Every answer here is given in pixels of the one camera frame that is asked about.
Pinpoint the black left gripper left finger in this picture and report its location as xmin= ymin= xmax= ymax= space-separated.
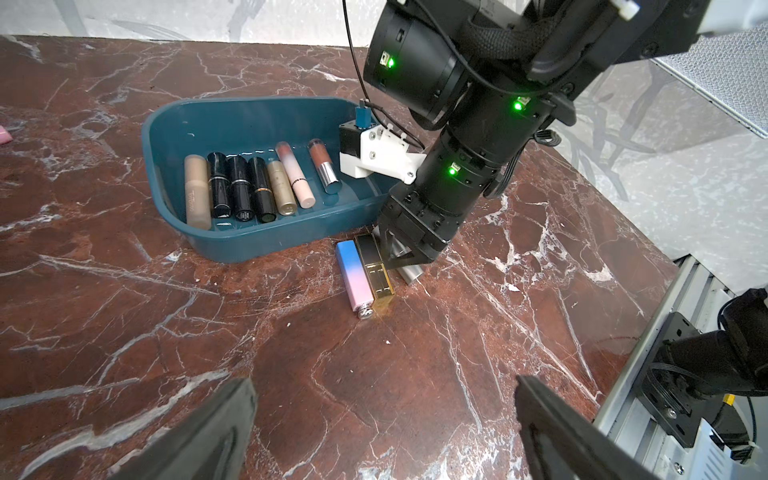
xmin=112 ymin=378 xmax=257 ymax=479

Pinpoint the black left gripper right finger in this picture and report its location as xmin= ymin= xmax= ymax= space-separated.
xmin=514 ymin=375 xmax=654 ymax=479

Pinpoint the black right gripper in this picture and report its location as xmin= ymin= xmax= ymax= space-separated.
xmin=378 ymin=191 xmax=462 ymax=269

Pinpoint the silver grey lipstick tube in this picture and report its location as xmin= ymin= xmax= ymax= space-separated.
xmin=396 ymin=265 xmax=424 ymax=285

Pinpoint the pink clear lip gloss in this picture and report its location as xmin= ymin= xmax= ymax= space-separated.
xmin=308 ymin=138 xmax=342 ymax=195

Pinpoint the beige slim lipstick tube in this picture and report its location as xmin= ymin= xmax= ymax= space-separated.
xmin=266 ymin=158 xmax=298 ymax=216

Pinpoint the pale pink lipstick tube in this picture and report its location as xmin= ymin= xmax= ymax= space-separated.
xmin=275 ymin=141 xmax=316 ymax=209

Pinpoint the teal plastic storage box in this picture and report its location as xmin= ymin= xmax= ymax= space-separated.
xmin=141 ymin=97 xmax=396 ymax=263

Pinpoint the beige nude lipstick tube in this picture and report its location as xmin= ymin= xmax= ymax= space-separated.
xmin=184 ymin=154 xmax=212 ymax=230

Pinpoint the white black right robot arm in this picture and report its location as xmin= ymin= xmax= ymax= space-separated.
xmin=363 ymin=0 xmax=767 ymax=268

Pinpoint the blue pink lipstick tube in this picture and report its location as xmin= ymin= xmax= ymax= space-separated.
xmin=335 ymin=240 xmax=374 ymax=320

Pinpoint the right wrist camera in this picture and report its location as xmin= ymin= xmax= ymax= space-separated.
xmin=339 ymin=105 xmax=426 ymax=185

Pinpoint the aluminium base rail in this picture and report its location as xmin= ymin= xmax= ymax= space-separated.
xmin=594 ymin=256 xmax=767 ymax=479

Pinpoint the white wire mesh basket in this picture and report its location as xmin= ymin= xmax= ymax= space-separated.
xmin=653 ymin=23 xmax=767 ymax=139

